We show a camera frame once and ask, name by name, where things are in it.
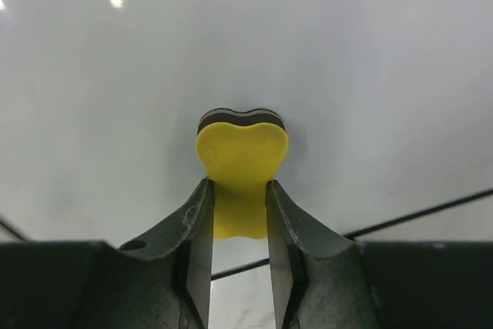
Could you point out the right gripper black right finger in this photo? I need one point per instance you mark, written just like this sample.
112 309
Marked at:
316 274

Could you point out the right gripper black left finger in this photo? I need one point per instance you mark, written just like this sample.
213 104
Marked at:
171 288

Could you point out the yellow bone-shaped eraser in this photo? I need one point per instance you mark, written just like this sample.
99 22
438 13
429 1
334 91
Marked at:
241 152

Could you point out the black-framed whiteboard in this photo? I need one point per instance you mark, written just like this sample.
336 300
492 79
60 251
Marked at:
388 105

